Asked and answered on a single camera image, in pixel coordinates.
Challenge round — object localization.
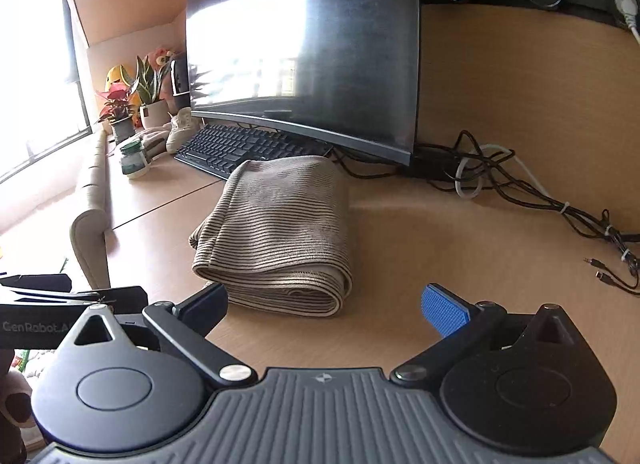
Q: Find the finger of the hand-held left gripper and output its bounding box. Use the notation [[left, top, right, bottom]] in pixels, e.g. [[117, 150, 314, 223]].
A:
[[0, 273, 72, 294], [75, 285, 150, 316]]

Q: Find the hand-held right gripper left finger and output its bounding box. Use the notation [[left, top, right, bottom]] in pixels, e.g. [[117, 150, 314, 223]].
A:
[[60, 282, 253, 388]]

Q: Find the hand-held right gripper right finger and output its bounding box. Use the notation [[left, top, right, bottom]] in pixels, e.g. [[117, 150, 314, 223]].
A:
[[390, 283, 588, 388]]

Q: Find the striped beige garment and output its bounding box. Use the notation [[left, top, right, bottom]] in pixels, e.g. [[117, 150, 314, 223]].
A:
[[188, 155, 354, 319]]

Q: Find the beige upholstered seat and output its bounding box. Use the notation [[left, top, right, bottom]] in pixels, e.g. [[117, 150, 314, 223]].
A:
[[69, 129, 112, 291]]

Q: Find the green capped bottle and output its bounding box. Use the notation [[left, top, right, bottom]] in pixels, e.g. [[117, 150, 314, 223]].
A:
[[118, 140, 150, 179]]

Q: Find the black keyboard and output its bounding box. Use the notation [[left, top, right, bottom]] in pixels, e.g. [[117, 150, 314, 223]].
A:
[[173, 122, 334, 181]]

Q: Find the white shoe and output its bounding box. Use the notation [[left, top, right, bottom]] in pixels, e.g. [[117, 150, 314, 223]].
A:
[[165, 106, 194, 154], [134, 126, 174, 161]]

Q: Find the snake plant in white pot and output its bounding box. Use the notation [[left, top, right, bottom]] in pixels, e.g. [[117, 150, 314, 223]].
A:
[[133, 54, 172, 131]]

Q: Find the red leaf potted plant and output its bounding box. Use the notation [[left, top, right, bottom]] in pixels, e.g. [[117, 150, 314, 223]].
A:
[[95, 83, 139, 145]]

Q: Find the window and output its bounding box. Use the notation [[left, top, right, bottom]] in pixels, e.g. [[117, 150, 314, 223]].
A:
[[0, 0, 95, 185]]

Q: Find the yellow toy figure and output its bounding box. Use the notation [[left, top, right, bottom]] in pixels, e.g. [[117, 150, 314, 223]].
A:
[[104, 65, 134, 91]]

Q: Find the small black device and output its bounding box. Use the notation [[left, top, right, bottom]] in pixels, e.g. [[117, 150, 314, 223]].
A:
[[169, 56, 190, 98]]

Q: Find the orange toy figure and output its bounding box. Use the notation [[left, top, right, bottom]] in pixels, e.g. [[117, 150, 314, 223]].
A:
[[152, 47, 177, 71]]

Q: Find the curved black monitor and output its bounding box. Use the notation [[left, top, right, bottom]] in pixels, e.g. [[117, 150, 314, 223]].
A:
[[185, 0, 421, 168]]

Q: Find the white looped cable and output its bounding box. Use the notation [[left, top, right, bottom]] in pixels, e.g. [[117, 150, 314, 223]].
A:
[[455, 144, 552, 203]]

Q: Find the black cable bundle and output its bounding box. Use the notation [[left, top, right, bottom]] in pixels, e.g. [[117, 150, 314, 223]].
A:
[[330, 130, 640, 275]]

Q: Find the black audio jack cable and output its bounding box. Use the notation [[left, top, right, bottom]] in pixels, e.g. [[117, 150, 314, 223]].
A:
[[582, 256, 640, 298]]

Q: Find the white plug with cable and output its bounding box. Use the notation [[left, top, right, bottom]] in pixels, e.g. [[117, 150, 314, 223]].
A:
[[613, 0, 640, 46]]

